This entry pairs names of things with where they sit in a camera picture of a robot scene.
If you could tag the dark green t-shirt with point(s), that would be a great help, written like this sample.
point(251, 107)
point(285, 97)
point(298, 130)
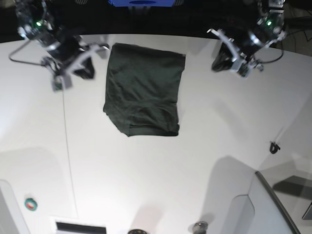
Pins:
point(142, 86)

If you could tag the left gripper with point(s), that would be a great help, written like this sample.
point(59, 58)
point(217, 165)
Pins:
point(244, 48)

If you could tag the black clip on table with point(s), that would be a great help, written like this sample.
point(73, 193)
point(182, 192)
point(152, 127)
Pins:
point(274, 147)

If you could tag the black round dial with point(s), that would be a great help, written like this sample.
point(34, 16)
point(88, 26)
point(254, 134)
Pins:
point(137, 231)

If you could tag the grey round knob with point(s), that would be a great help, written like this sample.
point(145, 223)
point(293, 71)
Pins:
point(200, 227)

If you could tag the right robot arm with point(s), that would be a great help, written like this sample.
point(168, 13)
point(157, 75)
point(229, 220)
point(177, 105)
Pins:
point(36, 17)

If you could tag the blue mount plate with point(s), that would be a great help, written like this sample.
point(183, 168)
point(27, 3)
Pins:
point(138, 3)

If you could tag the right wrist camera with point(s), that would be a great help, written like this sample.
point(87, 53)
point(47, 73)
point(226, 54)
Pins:
point(60, 83)

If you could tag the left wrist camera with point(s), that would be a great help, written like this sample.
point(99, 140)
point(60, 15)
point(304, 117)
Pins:
point(241, 68)

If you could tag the black cable bundle background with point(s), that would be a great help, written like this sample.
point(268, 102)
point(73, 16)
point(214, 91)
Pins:
point(298, 21)

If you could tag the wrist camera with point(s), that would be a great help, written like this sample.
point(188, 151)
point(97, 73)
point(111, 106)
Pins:
point(241, 68)
point(60, 83)

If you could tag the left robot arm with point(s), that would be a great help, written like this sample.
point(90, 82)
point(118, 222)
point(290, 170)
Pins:
point(259, 26)

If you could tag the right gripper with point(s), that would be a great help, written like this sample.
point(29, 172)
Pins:
point(67, 55)

